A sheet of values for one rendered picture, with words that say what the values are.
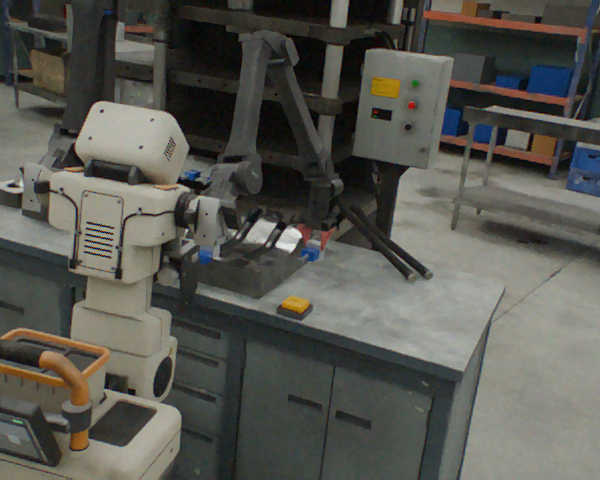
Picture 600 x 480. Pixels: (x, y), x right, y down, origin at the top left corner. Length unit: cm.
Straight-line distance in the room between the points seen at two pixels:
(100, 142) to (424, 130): 142
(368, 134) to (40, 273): 128
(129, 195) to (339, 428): 99
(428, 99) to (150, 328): 144
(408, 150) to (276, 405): 110
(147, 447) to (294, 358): 76
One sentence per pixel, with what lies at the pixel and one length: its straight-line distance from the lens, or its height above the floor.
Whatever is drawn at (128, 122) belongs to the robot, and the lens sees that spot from 172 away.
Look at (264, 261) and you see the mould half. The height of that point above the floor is 89.
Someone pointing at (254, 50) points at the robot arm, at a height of 152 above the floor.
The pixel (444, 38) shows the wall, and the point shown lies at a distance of 910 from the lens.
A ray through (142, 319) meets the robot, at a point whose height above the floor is 91.
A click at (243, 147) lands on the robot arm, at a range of 177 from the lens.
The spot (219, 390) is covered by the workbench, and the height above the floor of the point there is 46.
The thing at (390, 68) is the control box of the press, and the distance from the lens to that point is 280.
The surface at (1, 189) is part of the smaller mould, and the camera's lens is 292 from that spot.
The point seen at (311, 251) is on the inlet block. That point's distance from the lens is 217.
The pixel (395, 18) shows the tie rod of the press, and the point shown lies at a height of 157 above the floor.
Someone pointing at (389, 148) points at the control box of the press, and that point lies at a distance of 283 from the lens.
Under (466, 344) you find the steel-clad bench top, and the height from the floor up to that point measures 80.
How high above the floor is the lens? 171
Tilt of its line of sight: 20 degrees down
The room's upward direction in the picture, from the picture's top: 6 degrees clockwise
